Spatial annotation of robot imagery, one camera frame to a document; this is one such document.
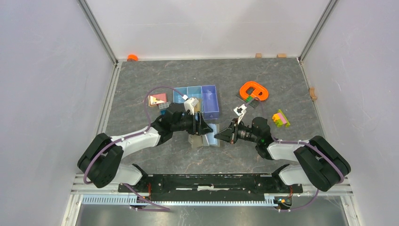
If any light blue left drawer box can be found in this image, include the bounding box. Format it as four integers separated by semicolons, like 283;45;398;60
173;87;187;104

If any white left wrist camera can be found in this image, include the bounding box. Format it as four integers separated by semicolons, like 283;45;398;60
184;97;201;114

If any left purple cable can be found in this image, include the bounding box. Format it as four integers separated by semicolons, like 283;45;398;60
81;86;188;213

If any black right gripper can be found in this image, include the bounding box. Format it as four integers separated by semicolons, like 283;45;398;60
214;118;259;145

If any orange plastic ring toy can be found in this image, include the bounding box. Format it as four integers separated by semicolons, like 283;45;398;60
239;81;269;101

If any colourful building block stack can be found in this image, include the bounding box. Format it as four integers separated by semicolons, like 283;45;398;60
271;109;290;128

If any light blue middle drawer box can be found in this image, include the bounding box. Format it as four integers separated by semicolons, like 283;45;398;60
187;86;203;113

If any wooden arch piece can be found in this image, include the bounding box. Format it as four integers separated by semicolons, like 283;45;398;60
309;87;318;101

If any green block on black plate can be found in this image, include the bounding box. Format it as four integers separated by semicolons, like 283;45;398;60
236;94;260;108

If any pink card box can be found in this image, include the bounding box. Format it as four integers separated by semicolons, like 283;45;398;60
148;93;167;107

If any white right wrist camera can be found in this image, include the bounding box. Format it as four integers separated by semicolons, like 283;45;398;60
233;104;247;124

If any orange cap at wall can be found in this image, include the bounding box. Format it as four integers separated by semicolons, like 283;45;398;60
127;54;138;62

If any clear plastic block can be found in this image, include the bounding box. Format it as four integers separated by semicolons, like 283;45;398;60
158;102;171;110

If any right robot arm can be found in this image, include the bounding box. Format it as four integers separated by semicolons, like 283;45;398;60
214;117;351;192

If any light blue drawer box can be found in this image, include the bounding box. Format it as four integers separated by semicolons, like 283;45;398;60
173;87;187;104
187;86;203;113

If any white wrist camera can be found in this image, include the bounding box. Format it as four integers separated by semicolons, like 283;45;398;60
184;97;201;114
233;104;247;124

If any purple plastic drawer box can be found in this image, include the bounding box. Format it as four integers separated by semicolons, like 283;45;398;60
201;85;219;120

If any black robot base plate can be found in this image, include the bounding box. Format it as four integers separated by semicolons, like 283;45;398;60
132;169;303;202

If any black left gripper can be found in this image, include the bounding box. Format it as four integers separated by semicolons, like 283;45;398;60
172;110;213;136

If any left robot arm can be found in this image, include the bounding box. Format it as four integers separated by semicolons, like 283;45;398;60
77;103;213;192

